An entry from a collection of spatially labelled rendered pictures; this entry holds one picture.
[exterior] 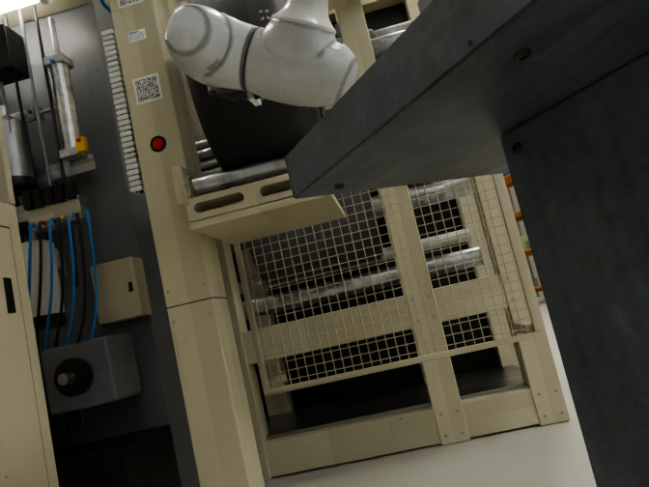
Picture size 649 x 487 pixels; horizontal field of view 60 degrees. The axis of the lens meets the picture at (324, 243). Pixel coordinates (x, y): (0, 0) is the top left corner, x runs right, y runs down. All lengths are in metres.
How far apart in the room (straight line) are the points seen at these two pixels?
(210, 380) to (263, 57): 0.89
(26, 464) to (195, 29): 0.88
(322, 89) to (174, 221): 0.78
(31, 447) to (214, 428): 0.44
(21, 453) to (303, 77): 0.89
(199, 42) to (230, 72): 0.07
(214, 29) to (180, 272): 0.80
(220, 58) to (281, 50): 0.09
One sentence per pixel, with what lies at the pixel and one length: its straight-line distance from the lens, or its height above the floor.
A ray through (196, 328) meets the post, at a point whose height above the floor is 0.55.
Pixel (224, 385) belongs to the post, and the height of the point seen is 0.40.
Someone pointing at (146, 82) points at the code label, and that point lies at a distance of 1.68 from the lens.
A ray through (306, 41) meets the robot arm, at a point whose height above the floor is 0.90.
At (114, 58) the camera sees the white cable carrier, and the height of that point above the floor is 1.34.
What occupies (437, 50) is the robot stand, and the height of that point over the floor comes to 0.62.
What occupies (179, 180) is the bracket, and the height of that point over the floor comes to 0.91.
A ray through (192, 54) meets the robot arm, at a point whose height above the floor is 0.91.
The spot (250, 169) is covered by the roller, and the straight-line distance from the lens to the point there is 1.42.
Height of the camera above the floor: 0.50
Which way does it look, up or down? 7 degrees up
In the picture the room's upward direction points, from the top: 13 degrees counter-clockwise
